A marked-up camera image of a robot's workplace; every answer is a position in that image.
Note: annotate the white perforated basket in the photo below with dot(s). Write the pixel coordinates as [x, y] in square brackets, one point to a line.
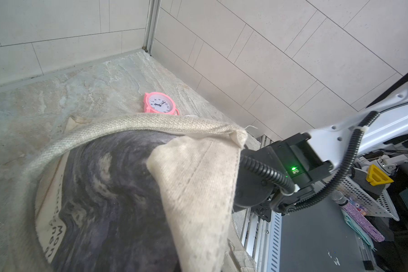
[373, 200]

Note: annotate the beige canvas tote bag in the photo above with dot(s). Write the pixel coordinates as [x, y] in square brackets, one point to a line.
[139, 193]

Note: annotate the yellow plastic part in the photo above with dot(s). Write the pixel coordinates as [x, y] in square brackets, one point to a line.
[375, 176]

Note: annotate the glitter microphone on stand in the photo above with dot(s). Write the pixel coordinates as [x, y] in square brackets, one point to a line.
[356, 220]

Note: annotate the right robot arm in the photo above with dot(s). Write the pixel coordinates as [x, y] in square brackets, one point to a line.
[299, 172]

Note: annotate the aluminium mounting rail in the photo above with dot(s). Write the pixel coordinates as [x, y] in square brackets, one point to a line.
[262, 240]

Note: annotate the pink alarm clock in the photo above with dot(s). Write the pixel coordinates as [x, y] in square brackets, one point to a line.
[156, 102]

